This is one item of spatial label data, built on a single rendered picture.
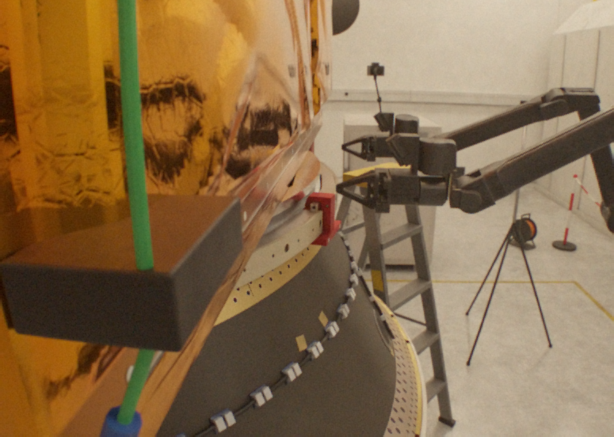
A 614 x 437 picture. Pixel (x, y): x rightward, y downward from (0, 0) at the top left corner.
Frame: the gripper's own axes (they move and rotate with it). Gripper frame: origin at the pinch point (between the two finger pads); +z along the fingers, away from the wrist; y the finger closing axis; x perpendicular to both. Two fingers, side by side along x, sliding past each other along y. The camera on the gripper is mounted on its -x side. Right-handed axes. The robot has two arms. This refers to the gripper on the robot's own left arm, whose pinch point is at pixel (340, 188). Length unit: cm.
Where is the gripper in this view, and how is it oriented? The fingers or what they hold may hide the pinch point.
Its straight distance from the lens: 87.4
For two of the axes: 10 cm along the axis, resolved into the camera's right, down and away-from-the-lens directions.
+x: 0.0, 9.6, 2.8
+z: -10.0, -0.3, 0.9
